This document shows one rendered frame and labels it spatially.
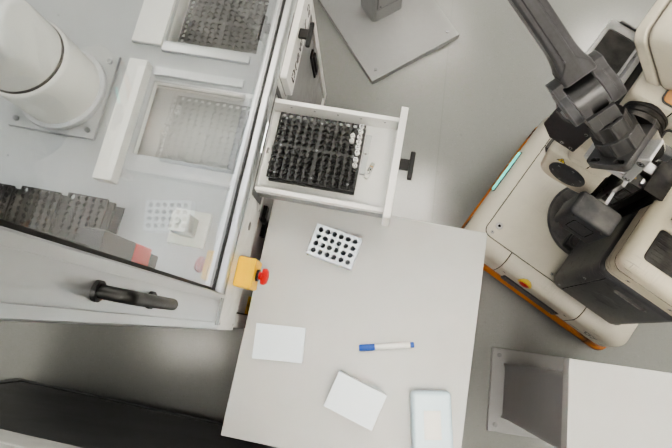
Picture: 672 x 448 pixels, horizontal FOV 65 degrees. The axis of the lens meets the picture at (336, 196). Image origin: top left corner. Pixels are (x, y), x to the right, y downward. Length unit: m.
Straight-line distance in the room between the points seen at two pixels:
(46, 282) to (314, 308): 0.90
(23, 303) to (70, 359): 1.85
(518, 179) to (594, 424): 0.90
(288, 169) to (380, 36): 1.27
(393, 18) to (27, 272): 2.15
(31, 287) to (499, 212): 1.64
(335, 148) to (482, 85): 1.24
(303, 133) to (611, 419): 1.02
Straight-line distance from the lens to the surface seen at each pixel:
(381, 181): 1.37
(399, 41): 2.48
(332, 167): 1.35
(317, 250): 1.38
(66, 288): 0.64
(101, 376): 2.39
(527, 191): 2.03
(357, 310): 1.39
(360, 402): 1.35
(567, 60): 1.03
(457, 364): 1.41
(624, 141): 1.10
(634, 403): 1.55
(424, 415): 1.37
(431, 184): 2.26
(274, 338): 1.39
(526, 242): 1.99
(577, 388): 1.49
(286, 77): 1.40
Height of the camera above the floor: 2.15
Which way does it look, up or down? 75 degrees down
